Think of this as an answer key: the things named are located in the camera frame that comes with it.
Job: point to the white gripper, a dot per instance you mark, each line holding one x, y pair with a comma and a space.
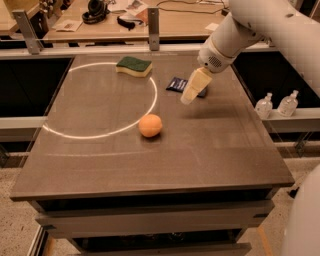
213, 57

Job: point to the blue rxbar blueberry wrapper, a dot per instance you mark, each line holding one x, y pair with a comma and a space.
179, 84

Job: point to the white paper sheet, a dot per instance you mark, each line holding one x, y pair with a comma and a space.
211, 27

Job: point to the green yellow sponge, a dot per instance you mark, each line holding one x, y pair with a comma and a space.
134, 67

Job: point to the orange fruit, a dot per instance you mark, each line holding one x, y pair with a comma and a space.
150, 125

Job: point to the clear plastic bottle left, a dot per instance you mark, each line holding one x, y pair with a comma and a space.
264, 106

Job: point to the clear plastic bottle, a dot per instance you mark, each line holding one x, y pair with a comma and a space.
288, 104
264, 106

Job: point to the black sunglasses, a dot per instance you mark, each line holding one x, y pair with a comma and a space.
130, 25

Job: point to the clear plastic bottle right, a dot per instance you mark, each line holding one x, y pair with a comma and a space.
288, 104

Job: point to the magazine on desk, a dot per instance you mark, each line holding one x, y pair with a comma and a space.
130, 10

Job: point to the black headphones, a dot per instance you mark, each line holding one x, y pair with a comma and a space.
97, 12

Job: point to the paper card on desk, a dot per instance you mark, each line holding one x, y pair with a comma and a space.
68, 26

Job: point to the black chair base leg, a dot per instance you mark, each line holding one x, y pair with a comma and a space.
293, 192

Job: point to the lower grey drawer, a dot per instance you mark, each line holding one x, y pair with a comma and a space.
197, 250

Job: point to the grey drawer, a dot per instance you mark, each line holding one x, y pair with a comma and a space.
197, 250
155, 219

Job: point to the upper grey drawer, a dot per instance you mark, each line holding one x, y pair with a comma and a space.
155, 219

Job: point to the middle metal bracket post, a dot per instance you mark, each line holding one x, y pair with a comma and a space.
153, 28

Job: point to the metal bracket post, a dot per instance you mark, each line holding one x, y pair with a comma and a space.
33, 44
153, 28

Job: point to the left metal bracket post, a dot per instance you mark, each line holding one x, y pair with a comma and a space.
33, 44

